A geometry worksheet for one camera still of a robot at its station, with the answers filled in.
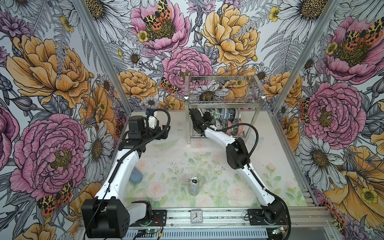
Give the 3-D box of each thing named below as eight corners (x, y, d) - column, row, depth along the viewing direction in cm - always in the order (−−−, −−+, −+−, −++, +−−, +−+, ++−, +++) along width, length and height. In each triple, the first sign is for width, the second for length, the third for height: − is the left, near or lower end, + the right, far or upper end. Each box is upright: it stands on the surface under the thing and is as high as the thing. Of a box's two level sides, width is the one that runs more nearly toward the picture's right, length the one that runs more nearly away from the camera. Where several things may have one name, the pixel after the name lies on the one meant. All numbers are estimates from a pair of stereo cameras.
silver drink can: (189, 196, 83) (188, 187, 71) (189, 186, 86) (188, 175, 75) (198, 196, 83) (199, 187, 71) (198, 186, 86) (199, 175, 75)
